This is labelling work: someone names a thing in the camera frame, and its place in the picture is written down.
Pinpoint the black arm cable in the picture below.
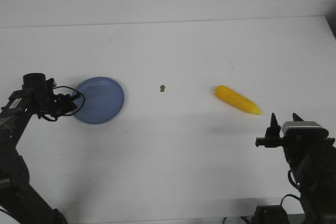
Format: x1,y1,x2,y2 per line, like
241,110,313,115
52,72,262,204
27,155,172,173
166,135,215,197
280,170,302,206
39,85,85,122

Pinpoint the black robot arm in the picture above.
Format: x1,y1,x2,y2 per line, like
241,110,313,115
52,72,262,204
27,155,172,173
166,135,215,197
255,113,335,223
1,73,84,223

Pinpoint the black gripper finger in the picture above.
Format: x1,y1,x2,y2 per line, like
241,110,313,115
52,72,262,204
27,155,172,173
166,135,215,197
292,113,304,122
265,113,280,138

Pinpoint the blue round plate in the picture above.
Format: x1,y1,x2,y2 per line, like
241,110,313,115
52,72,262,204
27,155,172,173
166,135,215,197
75,77,125,124

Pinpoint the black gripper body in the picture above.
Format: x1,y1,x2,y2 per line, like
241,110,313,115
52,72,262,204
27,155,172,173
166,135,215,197
37,94,78,119
255,136,335,156

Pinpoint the yellow corn cob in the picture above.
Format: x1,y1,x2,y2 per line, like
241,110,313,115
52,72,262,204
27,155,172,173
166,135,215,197
214,85,263,115

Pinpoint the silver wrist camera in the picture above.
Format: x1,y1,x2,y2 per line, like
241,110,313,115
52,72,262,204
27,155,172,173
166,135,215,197
282,121,329,140

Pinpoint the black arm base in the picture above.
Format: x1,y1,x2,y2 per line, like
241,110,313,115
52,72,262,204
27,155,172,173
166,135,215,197
251,205,305,224

